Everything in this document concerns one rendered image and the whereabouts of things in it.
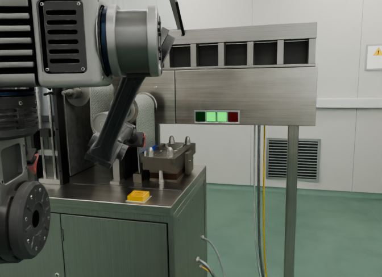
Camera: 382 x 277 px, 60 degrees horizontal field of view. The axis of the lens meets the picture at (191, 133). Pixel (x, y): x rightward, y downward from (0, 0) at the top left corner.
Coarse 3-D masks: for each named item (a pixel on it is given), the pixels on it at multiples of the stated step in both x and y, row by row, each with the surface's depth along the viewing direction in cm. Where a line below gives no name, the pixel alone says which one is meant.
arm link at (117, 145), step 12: (168, 36) 75; (168, 48) 74; (120, 84) 81; (132, 84) 80; (120, 96) 82; (132, 96) 82; (120, 108) 84; (108, 120) 86; (120, 120) 86; (108, 132) 88; (120, 132) 90; (96, 144) 90; (108, 144) 90; (120, 144) 101; (96, 156) 92; (108, 156) 92; (108, 168) 93
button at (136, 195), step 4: (132, 192) 139; (136, 192) 139; (140, 192) 139; (144, 192) 139; (148, 192) 140; (128, 196) 135; (132, 196) 135; (136, 196) 135; (140, 196) 134; (144, 196) 135; (148, 196) 140; (128, 200) 136; (132, 200) 135; (136, 200) 135; (140, 200) 134; (144, 200) 135
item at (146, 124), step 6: (138, 120) 160; (144, 120) 168; (150, 120) 175; (138, 126) 160; (144, 126) 168; (150, 126) 176; (144, 132) 168; (150, 132) 176; (150, 138) 176; (150, 144) 176; (138, 150) 161; (144, 150) 169; (138, 156) 161
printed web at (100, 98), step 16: (64, 96) 166; (96, 96) 168; (112, 96) 184; (144, 96) 175; (80, 112) 180; (96, 112) 169; (144, 112) 168; (80, 128) 180; (80, 144) 181; (80, 160) 181
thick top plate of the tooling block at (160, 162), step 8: (168, 144) 186; (176, 144) 186; (184, 144) 185; (192, 144) 185; (160, 152) 166; (176, 152) 165; (184, 152) 168; (144, 160) 156; (152, 160) 155; (160, 160) 154; (168, 160) 153; (176, 160) 155; (184, 160) 168; (144, 168) 157; (152, 168) 156; (160, 168) 155; (168, 168) 154; (176, 168) 155
